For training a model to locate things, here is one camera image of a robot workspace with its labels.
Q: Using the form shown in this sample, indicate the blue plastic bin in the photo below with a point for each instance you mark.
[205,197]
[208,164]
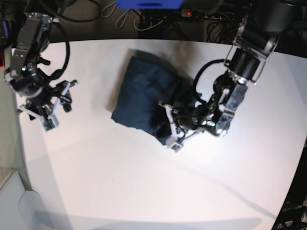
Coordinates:
[149,4]

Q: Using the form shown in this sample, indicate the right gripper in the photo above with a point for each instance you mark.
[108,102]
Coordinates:
[50,100]

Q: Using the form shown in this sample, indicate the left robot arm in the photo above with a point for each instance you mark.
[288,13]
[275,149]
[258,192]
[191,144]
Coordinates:
[257,37]

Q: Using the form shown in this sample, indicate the blue handled tool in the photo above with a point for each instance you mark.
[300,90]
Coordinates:
[7,30]

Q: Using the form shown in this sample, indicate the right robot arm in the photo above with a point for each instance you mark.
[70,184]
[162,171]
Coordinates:
[25,79]

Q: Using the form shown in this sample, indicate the dark blue t-shirt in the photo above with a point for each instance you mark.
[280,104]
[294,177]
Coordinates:
[148,80]

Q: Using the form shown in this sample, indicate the red clamp at table edge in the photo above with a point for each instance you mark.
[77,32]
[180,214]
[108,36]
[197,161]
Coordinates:
[2,60]

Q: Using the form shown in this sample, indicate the black power strip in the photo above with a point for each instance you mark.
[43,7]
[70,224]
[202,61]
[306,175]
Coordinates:
[198,14]

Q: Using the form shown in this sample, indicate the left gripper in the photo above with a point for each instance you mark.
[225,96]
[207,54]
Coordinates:
[195,118]

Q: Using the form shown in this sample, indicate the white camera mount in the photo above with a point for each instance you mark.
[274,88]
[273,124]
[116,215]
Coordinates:
[179,135]
[55,107]

